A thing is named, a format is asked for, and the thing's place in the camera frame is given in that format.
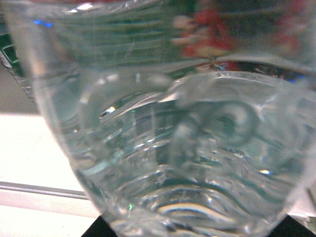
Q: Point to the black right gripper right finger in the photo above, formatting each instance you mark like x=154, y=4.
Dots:
x=289, y=227

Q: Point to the clear water bottle green label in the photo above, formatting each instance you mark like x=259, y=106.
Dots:
x=272, y=37

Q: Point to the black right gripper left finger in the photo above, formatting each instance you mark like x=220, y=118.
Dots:
x=99, y=228

